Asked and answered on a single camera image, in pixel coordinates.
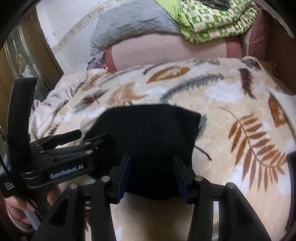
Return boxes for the leaf print blanket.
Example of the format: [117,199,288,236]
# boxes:
[30,56,295,241]

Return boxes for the colourful printed cloth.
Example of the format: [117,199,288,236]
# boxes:
[87,52,109,71]

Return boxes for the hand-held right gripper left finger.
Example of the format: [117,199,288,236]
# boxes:
[31,154,131,241]

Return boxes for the wooden headboard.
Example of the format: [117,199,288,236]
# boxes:
[266,9,296,93]

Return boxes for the grey quilt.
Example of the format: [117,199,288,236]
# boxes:
[89,0,183,58]

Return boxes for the person's left forearm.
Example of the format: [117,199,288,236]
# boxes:
[0,209,37,241]

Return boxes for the white bed rail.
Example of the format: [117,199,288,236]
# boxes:
[269,89,296,139]

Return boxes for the green patterned cloth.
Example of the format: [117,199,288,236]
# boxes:
[155,0,259,44]

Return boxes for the pink leaf-pattern pillow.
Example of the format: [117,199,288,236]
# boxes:
[105,10,271,72]

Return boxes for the wooden cabinet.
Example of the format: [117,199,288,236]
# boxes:
[0,9,64,109]

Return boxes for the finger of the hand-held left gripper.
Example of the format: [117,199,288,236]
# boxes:
[39,133,112,161]
[31,129,83,149]

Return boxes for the black pants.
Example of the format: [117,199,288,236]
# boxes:
[82,104,201,201]

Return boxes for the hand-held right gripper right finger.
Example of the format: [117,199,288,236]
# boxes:
[172,155,272,241]

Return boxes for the pale pink bed sheet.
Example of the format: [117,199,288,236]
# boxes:
[30,68,89,139]

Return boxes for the dark grey cloth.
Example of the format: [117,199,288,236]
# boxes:
[199,0,234,11]

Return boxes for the person's left hand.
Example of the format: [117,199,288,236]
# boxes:
[5,186,59,225]

